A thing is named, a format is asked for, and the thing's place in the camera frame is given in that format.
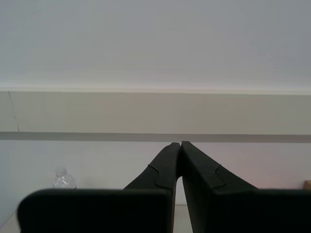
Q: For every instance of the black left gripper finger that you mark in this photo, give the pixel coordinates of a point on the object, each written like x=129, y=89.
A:
x=145, y=206
x=218, y=208

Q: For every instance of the clear plastic water bottle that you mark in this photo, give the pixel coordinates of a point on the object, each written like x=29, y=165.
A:
x=63, y=180

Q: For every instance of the tan cardboard box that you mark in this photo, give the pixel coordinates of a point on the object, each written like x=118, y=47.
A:
x=307, y=185

